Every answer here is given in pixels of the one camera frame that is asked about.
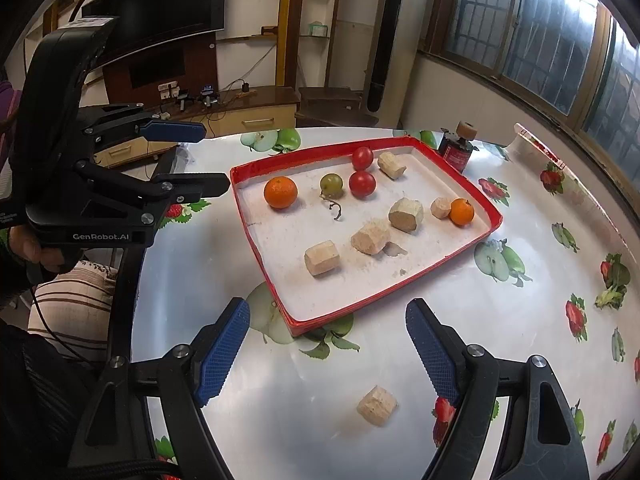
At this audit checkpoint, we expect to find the green grape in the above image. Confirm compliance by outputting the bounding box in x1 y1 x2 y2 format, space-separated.
320 173 345 198

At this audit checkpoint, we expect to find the dark wooden side table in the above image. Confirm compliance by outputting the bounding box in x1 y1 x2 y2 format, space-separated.
295 87 381 128

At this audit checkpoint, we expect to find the black cable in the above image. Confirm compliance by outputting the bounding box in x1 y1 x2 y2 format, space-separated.
30 280 103 363

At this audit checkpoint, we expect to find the barred window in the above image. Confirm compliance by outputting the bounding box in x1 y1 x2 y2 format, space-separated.
425 0 640 161

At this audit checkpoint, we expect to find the person's left hand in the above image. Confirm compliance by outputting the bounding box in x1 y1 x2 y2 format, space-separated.
7 224 83 273

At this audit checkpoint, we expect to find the red rimmed white tray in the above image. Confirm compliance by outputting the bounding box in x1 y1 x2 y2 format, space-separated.
230 137 502 338

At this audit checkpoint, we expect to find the wooden wall shelf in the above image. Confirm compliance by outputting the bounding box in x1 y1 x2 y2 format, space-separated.
220 0 347 92

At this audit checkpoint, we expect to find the black television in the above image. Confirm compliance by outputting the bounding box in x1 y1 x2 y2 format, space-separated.
82 0 227 69

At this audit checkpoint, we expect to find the large orange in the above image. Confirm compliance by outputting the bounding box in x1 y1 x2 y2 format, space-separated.
264 176 298 209

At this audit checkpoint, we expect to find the fruit printed tablecloth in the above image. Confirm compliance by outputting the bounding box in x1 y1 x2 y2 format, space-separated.
130 122 640 480

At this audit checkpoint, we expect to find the small orange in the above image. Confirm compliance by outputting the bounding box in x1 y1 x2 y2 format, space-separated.
449 198 475 226

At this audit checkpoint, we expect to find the yellow pipe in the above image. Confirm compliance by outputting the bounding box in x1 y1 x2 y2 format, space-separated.
276 0 297 89

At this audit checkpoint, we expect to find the tower air conditioner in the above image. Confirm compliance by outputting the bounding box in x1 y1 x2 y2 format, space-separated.
367 0 433 113

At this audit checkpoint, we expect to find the wooden television cabinet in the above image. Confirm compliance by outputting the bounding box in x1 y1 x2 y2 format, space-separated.
95 85 301 167

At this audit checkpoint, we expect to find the dark jar with red label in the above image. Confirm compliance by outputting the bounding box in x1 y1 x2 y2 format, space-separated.
438 120 478 171

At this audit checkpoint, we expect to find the striped cushion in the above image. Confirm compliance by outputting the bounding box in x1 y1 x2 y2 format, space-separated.
27 260 122 363

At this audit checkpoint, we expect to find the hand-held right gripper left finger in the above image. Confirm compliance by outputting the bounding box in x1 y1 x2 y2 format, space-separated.
65 297 251 480

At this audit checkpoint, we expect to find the green lettuce leaf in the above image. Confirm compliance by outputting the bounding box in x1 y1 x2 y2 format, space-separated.
595 254 632 310

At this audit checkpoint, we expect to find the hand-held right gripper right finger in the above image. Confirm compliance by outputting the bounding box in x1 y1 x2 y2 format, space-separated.
405 298 593 480

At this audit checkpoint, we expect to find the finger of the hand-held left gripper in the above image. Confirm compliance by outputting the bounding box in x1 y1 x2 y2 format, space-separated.
80 104 207 152
75 160 231 226

